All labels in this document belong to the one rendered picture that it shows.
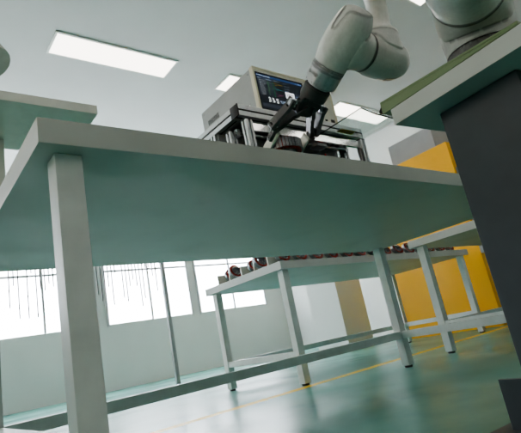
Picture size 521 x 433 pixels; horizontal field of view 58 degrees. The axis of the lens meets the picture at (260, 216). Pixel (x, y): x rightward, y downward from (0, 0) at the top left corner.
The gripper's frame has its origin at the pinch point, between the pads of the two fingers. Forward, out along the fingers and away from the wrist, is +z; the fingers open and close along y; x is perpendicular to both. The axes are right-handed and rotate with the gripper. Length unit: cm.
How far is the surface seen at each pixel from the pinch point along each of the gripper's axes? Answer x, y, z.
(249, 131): -27.3, -9.0, 11.2
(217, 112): -66, -21, 25
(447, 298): -50, -377, 181
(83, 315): 40, 64, 15
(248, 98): -50, -21, 9
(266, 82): -52, -26, 2
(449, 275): -65, -377, 161
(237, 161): 15.5, 27.0, -3.6
